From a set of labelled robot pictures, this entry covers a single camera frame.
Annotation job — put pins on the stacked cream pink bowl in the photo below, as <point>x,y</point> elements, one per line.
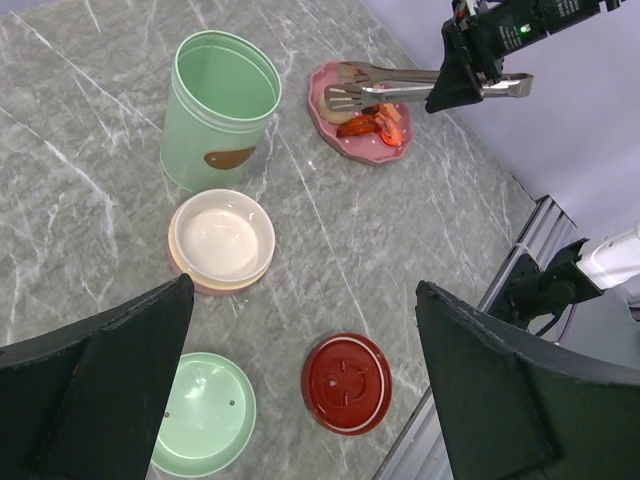
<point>222,239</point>

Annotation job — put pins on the beige steamed bun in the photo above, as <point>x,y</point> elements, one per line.
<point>332,117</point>

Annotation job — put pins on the red round lid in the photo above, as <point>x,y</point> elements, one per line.
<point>346,384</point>

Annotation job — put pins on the brown meat slice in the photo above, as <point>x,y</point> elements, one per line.
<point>358,78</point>

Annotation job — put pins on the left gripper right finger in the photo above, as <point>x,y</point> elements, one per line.
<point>514,406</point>

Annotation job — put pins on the green tin canister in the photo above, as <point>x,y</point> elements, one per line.
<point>224,91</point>

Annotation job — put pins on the metal tongs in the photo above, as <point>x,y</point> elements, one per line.
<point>406,86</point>

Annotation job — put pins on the pink dotted plate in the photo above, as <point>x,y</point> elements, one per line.
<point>370,148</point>

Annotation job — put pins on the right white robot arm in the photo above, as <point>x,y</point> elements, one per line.
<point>578,272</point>

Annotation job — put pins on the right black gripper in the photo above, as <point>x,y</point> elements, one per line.
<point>483,32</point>

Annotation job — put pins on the orange carrot piece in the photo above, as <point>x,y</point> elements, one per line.
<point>389,110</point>

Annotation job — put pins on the green round lid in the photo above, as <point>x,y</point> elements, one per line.
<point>209,417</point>

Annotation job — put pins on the aluminium rail frame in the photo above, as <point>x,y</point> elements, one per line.
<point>419,451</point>

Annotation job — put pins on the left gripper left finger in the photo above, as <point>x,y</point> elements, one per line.
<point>86,401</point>

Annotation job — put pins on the red shrimp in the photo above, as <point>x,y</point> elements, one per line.
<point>384,126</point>

